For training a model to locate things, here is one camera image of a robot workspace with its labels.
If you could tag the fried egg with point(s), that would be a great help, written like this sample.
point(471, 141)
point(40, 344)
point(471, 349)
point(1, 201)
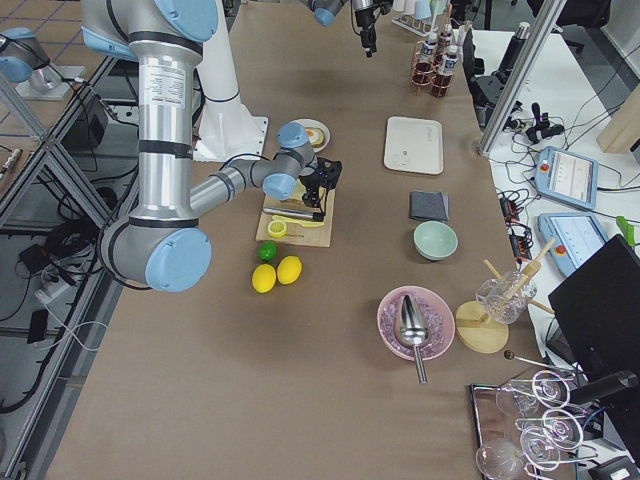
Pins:
point(315, 135)

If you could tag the bread slice on plate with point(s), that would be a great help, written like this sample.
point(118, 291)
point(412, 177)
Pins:
point(317, 146)

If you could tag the steel muddler black tip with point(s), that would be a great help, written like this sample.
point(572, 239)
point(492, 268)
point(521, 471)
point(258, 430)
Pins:
point(296, 214)

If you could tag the lemon half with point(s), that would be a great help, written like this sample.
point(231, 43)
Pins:
point(277, 228)

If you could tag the aluminium frame post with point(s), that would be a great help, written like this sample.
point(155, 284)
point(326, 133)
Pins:
point(545, 20)

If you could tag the bamboo cutting board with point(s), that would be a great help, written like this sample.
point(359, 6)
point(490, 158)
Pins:
point(297, 235)

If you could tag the tea bottle upper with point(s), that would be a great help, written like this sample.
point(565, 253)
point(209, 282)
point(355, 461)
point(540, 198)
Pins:
point(445, 38)

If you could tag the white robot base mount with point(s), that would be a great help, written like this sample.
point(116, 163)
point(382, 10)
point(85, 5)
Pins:
point(226, 128)

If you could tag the blue teach pendant far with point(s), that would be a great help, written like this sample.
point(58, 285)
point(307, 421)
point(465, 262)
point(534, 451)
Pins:
point(567, 177)

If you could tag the steel ice scoop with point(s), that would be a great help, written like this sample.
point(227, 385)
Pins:
point(411, 332)

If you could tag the white round plate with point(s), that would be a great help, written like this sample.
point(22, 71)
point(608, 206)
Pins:
point(306, 122)

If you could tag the pink bowl with ice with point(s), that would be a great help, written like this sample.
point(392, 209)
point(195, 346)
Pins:
point(436, 314)

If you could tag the white cup rack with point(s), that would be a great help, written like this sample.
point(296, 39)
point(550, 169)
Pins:
point(421, 17)

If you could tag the black monitor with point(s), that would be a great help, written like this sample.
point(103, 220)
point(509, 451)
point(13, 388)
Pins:
point(597, 309)

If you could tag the green lime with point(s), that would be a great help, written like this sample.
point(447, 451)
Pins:
point(267, 251)

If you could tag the grey folded cloth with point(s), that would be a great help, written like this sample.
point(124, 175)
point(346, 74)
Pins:
point(425, 206)

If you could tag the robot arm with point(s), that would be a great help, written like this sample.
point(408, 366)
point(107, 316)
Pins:
point(159, 243)
point(326, 11)

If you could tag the yellow plastic knife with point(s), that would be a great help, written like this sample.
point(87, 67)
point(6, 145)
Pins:
point(297, 221)

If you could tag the blue teach pendant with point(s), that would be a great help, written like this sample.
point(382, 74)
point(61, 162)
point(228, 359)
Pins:
point(567, 177)
point(577, 236)

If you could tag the yellow lemon lower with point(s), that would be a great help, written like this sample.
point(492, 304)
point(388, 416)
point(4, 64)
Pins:
point(263, 278)

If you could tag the wooden mug tree stand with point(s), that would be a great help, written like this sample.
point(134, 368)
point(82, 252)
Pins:
point(476, 329)

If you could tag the copper wire bottle rack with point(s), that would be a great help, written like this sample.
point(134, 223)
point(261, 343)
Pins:
point(423, 82)

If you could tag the black camera mount wrist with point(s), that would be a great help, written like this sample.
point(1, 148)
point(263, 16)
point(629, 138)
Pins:
point(328, 173)

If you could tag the tea bottle lower left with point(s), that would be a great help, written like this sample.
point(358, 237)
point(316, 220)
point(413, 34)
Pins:
point(426, 53)

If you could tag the tea bottle lower right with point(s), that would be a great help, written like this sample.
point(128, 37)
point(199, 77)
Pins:
point(445, 72)

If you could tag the glass mug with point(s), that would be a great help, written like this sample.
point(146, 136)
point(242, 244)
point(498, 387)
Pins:
point(505, 299)

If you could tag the blue teach pendant near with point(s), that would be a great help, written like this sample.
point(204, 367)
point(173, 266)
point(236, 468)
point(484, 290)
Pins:
point(577, 236)

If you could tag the mint green bowl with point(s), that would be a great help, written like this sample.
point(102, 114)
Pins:
point(435, 240)

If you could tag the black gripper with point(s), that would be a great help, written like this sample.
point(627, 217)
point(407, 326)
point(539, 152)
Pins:
point(311, 185)
point(364, 16)

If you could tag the cream rabbit tray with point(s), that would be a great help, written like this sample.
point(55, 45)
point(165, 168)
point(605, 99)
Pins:
point(414, 145)

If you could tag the tea bottle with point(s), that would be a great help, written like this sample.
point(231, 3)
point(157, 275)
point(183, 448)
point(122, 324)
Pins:
point(445, 38)
point(426, 53)
point(445, 72)

